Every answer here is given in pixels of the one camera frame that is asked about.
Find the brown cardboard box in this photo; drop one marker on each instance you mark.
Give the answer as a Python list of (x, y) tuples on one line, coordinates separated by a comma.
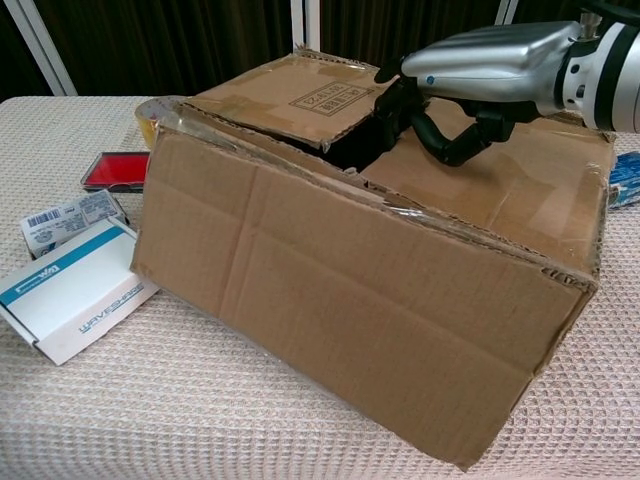
[(350, 300)]

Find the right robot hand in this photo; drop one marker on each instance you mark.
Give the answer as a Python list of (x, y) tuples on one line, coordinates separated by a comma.
[(490, 65)]

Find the dark curtain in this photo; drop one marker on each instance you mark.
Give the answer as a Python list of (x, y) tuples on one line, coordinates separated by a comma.
[(150, 40)]

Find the yellow tape roll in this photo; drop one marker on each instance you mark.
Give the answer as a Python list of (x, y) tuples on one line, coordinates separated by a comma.
[(147, 112)]

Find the small white barcode box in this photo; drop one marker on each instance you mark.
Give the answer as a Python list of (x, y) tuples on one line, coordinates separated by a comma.
[(65, 220)]

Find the red ink pad black case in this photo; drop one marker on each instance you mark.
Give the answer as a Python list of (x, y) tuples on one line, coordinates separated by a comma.
[(117, 170)]

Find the white Waveshare box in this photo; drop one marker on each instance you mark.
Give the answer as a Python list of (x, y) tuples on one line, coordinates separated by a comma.
[(70, 305)]

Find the beige waffle tablecloth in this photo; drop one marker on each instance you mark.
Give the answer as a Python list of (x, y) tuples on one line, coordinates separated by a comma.
[(150, 415)]

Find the blue packet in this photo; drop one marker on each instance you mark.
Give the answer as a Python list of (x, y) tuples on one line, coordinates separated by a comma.
[(625, 180)]

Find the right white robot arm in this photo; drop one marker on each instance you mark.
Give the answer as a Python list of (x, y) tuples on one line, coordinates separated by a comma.
[(610, 75)]

